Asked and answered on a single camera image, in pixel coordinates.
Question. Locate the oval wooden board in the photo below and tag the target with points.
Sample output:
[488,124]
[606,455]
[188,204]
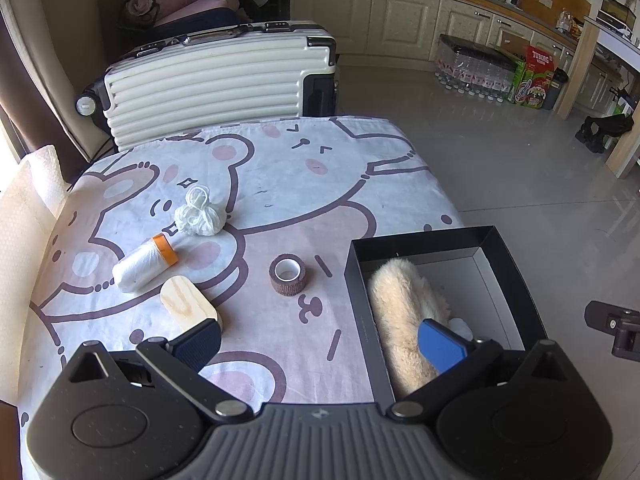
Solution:
[186,304]

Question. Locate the white yarn ball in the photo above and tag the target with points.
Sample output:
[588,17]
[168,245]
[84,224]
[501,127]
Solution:
[199,216]

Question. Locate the cream kitchen cabinets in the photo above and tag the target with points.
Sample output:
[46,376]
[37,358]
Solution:
[404,33]

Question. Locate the brown curtain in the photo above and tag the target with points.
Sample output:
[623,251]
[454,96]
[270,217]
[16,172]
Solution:
[36,92]

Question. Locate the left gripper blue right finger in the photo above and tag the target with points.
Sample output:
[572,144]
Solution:
[442,347]

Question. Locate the green red cardboard box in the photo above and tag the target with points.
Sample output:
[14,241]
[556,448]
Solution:
[532,77]

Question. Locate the black object on floor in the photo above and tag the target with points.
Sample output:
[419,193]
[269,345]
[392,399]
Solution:
[594,130]

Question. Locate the brown tape roll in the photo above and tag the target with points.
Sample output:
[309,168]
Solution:
[287,274]

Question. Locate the wooden table leg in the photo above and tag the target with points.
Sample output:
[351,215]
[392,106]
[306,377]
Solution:
[578,70]

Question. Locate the black storage box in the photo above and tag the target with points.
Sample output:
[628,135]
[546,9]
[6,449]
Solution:
[470,267]

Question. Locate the white paper towel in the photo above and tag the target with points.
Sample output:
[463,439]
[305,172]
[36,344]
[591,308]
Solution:
[30,205]

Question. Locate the white bag roll orange cap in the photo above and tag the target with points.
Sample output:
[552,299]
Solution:
[145,263]

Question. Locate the pack of water bottles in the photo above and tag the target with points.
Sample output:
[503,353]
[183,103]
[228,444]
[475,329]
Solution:
[469,68]

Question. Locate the cream fluffy plush toy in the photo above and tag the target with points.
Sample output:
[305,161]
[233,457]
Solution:
[401,299]

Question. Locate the cartoon bear printed bedsheet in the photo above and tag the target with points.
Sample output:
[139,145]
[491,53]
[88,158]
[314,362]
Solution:
[306,187]

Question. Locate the cream ribbed suitcase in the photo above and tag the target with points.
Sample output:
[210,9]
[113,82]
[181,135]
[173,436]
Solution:
[220,76]

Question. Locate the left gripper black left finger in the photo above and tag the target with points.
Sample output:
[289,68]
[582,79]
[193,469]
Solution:
[197,346]

